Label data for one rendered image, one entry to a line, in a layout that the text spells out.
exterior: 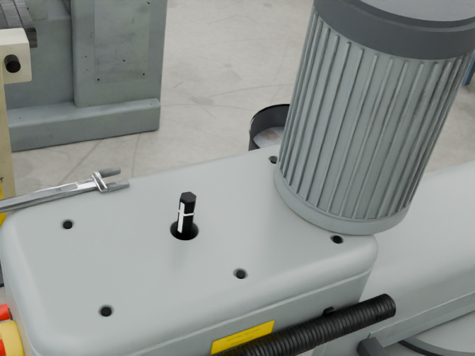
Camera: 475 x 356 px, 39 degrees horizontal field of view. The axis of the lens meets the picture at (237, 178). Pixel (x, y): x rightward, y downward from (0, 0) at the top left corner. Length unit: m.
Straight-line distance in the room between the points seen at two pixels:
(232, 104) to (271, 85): 0.38
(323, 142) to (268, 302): 0.21
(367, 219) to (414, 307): 0.30
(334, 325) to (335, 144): 0.25
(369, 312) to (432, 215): 0.30
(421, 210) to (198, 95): 3.34
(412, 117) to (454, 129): 3.92
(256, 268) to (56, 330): 0.25
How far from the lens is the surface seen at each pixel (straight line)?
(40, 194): 0.91
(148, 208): 0.90
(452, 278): 1.17
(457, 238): 1.18
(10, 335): 0.90
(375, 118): 0.80
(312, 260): 0.87
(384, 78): 0.77
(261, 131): 3.38
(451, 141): 4.61
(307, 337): 0.91
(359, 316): 0.95
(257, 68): 4.80
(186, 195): 0.84
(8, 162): 3.00
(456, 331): 1.32
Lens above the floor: 2.52
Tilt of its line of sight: 41 degrees down
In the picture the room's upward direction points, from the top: 10 degrees clockwise
